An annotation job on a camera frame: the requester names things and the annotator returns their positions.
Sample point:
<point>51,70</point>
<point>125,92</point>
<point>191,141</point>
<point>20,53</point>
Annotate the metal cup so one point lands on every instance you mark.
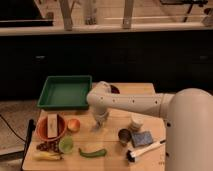
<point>124,136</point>

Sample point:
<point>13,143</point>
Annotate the orange apple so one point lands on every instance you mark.
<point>73,125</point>

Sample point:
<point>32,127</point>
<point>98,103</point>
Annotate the yellow corn cob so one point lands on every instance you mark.
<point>47,156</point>

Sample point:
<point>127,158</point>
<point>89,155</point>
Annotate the wooden block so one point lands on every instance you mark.
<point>52,125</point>

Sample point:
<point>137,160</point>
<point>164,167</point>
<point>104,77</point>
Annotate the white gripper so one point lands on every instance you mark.
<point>99,117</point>

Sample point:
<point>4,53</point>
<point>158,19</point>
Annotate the green plastic tray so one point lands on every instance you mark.
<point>65,93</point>

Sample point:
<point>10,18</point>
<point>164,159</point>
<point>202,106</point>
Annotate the brown grape bunch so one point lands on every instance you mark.
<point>48,146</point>

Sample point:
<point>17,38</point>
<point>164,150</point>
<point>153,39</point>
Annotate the black stand pole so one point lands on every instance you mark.
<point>30,129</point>

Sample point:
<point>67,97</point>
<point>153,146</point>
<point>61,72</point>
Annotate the orange bowl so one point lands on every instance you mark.
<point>41,129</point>

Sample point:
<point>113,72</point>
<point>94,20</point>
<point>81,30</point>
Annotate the green chili pepper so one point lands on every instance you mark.
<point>98,153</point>

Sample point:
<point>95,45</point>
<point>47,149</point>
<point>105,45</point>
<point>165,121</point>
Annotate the blue sponge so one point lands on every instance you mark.
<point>141,138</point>

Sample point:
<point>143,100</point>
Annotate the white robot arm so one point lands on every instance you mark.
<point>189,121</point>

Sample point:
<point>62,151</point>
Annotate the white handled brush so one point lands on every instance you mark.
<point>134,152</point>

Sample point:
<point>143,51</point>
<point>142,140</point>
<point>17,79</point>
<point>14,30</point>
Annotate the white jar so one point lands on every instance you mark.
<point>136,122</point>

